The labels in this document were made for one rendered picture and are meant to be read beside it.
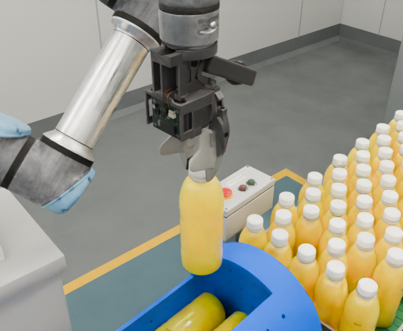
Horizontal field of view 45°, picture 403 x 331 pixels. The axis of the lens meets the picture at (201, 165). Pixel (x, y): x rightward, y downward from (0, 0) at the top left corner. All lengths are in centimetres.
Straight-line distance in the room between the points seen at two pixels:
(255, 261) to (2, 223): 59
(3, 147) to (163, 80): 46
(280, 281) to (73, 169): 45
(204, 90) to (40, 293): 64
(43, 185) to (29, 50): 266
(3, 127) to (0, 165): 7
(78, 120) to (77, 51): 278
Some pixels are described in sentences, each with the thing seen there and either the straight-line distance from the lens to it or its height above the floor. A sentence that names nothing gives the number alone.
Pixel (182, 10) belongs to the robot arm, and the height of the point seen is 170.
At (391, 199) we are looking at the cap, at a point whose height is 111.
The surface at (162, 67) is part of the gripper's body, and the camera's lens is 62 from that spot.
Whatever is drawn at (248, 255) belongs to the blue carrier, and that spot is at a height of 123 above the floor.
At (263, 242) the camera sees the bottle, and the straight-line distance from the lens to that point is 120.
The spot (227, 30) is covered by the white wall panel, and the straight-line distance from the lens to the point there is 462.
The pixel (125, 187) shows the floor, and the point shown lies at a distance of 320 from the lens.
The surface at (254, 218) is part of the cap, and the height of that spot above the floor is 111.
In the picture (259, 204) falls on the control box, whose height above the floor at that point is 105.
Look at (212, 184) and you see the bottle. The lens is 75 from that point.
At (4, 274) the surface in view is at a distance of 107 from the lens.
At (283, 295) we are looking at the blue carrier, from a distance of 89.
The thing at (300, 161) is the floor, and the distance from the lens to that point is 349.
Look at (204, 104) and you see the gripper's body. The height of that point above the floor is 158.
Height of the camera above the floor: 187
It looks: 34 degrees down
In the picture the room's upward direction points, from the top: straight up
